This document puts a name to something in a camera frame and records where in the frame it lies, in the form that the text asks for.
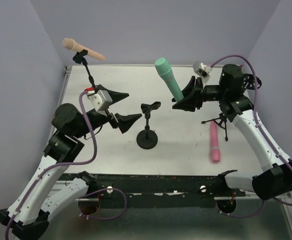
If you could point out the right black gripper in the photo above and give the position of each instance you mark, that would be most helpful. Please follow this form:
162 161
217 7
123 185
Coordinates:
199 92

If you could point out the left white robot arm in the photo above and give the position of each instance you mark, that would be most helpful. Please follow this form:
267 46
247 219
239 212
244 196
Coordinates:
72 144

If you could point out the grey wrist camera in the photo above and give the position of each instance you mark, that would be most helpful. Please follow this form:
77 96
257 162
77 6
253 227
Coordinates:
203 71
100 99

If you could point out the teal toy microphone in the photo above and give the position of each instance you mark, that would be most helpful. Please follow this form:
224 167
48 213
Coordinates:
164 70

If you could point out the beige toy microphone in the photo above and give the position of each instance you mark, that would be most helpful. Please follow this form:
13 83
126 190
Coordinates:
72 45

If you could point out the black tripod microphone stand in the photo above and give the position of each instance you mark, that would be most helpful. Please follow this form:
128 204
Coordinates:
221 121

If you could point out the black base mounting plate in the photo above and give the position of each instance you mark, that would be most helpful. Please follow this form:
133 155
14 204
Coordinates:
115 191

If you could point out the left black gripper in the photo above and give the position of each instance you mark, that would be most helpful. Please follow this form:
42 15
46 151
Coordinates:
111 115

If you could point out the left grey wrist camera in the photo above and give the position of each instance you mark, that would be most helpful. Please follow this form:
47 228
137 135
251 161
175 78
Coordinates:
100 99

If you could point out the pink toy microphone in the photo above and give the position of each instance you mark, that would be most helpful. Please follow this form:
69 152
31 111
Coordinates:
215 154

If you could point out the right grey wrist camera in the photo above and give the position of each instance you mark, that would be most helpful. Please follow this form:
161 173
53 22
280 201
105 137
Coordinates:
203 71

